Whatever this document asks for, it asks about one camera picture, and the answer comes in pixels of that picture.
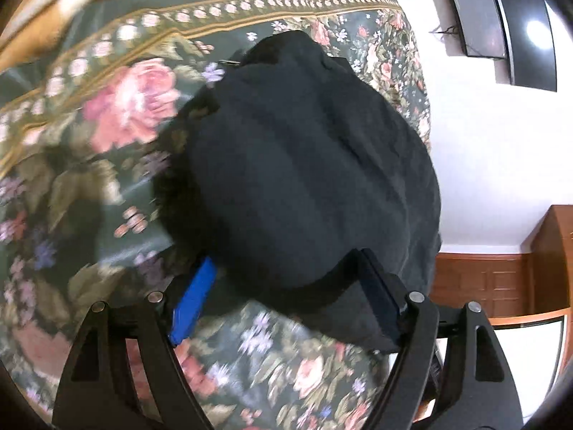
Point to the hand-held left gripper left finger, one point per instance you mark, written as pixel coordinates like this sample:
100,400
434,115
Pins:
194,300

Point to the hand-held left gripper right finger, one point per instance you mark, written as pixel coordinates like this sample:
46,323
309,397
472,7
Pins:
380,298

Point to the black hooded zip jacket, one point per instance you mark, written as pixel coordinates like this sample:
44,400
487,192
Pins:
304,165

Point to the wooden overhead cabinet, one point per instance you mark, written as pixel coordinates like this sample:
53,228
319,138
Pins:
553,255

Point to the dark floral blanket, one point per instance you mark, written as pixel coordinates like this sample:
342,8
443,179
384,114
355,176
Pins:
112,98

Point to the peach printed bedsheet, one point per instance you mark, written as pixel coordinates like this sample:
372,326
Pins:
67,0

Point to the small black wall monitor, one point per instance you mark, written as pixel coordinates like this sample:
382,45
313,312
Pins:
479,24

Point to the wall-mounted black television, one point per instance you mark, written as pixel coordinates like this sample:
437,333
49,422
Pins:
528,31

